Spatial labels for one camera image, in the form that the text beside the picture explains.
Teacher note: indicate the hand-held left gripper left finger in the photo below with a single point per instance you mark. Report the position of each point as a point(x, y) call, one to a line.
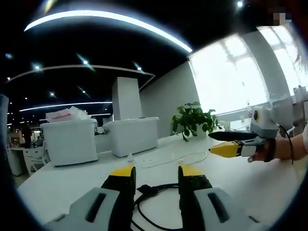
point(113, 204)

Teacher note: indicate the curved ceiling light strip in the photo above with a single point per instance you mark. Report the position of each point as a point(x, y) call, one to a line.
point(108, 15)

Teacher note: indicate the green potted plant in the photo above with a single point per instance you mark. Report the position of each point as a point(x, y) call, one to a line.
point(190, 120)

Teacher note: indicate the white desktop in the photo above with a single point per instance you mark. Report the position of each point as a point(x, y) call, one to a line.
point(72, 183)

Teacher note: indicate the person's right hand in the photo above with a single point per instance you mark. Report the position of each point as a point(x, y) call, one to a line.
point(261, 154)

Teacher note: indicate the small plastic bottle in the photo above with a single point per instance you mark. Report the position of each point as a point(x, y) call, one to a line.
point(249, 110)

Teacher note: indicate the white plastic storage bin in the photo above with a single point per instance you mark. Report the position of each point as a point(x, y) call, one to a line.
point(132, 137)
point(69, 142)

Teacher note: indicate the pile of papers and bags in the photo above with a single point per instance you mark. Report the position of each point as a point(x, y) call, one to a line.
point(67, 115)

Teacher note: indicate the white office desk with drawers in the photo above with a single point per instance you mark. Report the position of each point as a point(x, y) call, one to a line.
point(16, 161)

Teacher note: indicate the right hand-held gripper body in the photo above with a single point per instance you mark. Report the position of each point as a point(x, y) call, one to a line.
point(264, 122)

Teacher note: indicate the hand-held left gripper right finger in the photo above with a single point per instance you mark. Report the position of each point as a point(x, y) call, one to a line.
point(204, 207)

